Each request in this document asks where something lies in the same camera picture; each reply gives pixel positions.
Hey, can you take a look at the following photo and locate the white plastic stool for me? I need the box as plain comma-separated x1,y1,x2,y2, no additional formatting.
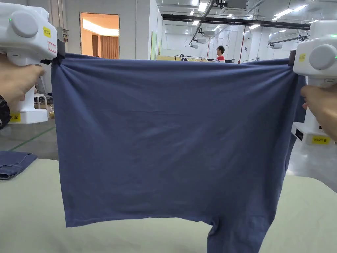
33,93,48,111

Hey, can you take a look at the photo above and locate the person's right hand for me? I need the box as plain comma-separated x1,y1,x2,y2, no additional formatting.
300,85,337,143

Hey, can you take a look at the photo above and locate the folded blue denim garment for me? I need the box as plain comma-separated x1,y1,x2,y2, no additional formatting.
0,150,38,180

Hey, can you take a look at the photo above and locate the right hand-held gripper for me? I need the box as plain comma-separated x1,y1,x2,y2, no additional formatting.
288,19,337,145

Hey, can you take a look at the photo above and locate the person's left hand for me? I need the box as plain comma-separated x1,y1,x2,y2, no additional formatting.
0,54,46,112

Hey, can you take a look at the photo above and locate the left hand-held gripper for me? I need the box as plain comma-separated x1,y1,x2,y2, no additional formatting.
0,0,66,124

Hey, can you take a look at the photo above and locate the dark blue shirt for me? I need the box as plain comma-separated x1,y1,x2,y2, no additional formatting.
50,52,307,253

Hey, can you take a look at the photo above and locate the bed with pale green sheet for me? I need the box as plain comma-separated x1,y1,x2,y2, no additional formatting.
0,151,337,253

